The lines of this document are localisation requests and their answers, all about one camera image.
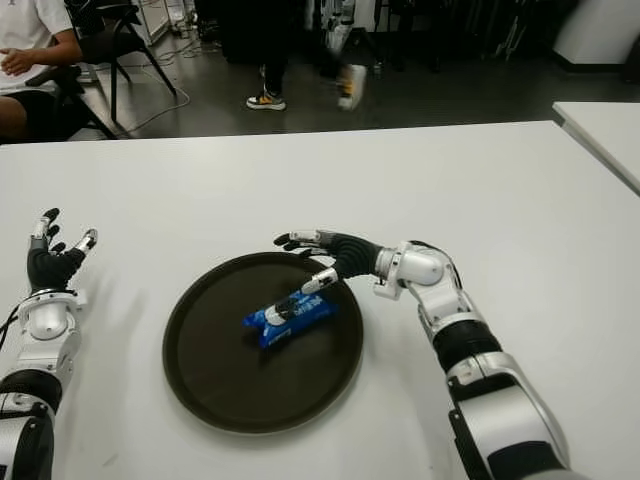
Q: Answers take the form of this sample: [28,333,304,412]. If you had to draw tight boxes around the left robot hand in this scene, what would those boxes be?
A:
[25,207,99,296]

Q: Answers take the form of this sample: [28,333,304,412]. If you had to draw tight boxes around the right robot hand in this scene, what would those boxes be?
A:
[273,228,389,295]

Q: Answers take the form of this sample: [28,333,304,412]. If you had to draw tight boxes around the blue Oreo cookie pack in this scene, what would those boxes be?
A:
[242,292,342,349]

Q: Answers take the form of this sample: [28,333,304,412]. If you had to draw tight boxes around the black office chair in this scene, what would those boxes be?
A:
[24,64,119,141]

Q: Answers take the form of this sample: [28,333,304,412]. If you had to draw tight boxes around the round dark brown tray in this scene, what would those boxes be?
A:
[162,252,365,434]

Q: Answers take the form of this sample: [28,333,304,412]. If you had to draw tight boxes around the walking person dark trousers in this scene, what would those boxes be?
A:
[245,0,369,112]

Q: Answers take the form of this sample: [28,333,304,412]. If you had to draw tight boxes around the white standing robot legs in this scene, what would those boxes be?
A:
[323,0,354,54]

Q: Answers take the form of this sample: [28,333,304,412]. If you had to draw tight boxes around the black folding chair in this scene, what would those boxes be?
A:
[74,0,179,126]

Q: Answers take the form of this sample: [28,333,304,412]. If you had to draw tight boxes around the seated person white shirt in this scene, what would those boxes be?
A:
[0,0,84,141]

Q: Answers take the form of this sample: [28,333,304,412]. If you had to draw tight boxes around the white side table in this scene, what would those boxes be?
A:
[552,101,640,196]

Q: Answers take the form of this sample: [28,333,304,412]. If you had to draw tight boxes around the white cabinet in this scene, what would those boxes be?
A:
[552,0,640,66]

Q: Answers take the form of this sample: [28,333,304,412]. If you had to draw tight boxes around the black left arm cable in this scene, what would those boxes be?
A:
[0,304,21,346]

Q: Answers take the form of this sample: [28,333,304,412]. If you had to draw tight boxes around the white floor cable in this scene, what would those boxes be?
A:
[119,34,191,136]

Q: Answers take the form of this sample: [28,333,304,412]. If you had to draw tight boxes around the folded grey metal frame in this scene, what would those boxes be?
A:
[492,9,531,61]

